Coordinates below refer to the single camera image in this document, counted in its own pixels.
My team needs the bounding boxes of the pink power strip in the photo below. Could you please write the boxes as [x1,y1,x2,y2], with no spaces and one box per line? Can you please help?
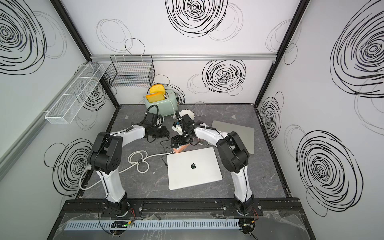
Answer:
[173,139,196,153]

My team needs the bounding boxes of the black charger cable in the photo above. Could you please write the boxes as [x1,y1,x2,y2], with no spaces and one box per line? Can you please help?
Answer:
[158,136,173,167]

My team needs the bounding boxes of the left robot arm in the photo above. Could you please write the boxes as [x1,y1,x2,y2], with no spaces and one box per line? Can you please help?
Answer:
[88,113,169,217]

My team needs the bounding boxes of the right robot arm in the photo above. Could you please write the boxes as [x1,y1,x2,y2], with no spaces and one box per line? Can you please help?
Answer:
[171,112,254,216]

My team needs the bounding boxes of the silver laptop front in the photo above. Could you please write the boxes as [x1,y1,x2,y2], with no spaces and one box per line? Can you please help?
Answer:
[167,148,223,191]

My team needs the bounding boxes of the grey laptop back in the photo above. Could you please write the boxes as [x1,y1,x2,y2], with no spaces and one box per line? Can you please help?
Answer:
[211,120,256,155]

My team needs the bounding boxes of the white scalloped bowl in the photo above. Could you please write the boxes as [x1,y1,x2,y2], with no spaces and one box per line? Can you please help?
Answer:
[179,109,195,120]

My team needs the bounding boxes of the clear drinking glass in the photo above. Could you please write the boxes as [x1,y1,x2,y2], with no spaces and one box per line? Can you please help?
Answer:
[195,101,206,117]

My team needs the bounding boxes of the mint green toaster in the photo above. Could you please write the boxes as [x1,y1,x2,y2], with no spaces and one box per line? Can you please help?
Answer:
[144,90,179,117]

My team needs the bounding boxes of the yellow toast slice front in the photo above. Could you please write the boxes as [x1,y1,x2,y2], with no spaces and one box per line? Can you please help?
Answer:
[146,92,166,103]

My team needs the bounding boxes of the yellow toast slice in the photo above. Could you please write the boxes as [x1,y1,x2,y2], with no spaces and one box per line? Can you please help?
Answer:
[150,84,166,95]
[146,92,166,103]

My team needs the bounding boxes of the yellow toast slice back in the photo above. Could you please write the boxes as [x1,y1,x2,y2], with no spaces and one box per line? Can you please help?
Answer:
[150,84,166,95]

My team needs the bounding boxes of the white mesh shelf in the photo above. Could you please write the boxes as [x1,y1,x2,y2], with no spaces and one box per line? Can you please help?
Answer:
[45,64,106,125]

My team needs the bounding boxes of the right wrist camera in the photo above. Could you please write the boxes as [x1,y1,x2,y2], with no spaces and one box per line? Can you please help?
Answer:
[172,123,183,135]

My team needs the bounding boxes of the white toaster cord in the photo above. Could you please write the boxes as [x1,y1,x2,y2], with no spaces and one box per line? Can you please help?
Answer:
[164,95,177,121]

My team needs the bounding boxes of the white power strip cord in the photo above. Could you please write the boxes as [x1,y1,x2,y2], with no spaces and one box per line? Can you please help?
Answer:
[78,149,178,190]

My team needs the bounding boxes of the black wire basket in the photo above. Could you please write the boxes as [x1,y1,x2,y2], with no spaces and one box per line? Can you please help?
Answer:
[104,55,156,88]

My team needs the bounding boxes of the white slotted cable duct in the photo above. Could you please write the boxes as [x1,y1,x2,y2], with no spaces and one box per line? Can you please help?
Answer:
[64,219,241,232]

